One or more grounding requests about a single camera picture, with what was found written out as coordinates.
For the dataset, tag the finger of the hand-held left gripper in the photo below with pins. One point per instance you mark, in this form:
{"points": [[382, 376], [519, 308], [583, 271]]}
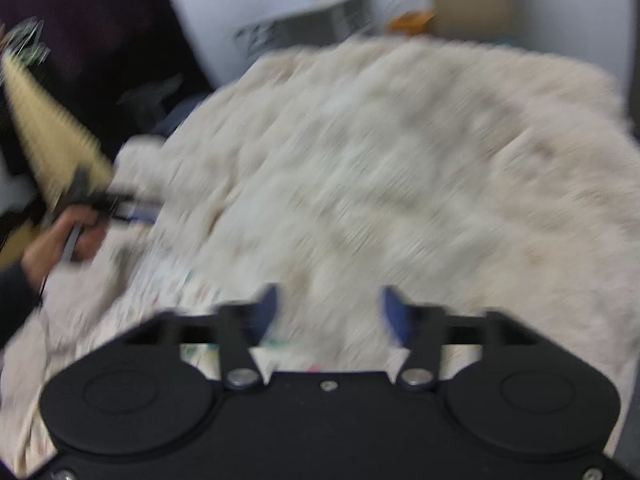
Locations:
{"points": [[142, 216], [135, 196]]}

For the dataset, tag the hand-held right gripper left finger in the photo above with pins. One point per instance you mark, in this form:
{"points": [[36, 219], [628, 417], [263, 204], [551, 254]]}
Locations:
{"points": [[267, 310]]}

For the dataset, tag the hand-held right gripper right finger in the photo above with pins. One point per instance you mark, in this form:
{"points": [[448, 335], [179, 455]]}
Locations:
{"points": [[395, 312]]}

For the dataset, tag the cream animal print pajama pants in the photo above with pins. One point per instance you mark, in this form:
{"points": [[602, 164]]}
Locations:
{"points": [[170, 280]]}

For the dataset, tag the person's left hand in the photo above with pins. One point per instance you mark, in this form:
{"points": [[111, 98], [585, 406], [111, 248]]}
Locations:
{"points": [[45, 255]]}

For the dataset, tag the beige curtain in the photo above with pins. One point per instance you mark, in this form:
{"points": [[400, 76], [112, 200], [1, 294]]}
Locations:
{"points": [[45, 125]]}

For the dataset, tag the dark chair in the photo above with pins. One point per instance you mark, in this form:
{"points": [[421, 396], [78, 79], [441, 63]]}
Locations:
{"points": [[150, 100]]}

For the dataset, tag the cream fluffy blanket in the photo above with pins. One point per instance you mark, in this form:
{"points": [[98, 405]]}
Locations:
{"points": [[400, 160]]}

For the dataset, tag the dark curtain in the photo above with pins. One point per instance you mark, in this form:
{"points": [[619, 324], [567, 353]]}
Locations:
{"points": [[100, 20]]}

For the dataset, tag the orange box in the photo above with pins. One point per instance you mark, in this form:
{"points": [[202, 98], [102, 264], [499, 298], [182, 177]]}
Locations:
{"points": [[412, 22]]}

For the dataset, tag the beige refrigerator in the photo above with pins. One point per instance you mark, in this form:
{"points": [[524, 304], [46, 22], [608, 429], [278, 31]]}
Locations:
{"points": [[470, 0]]}

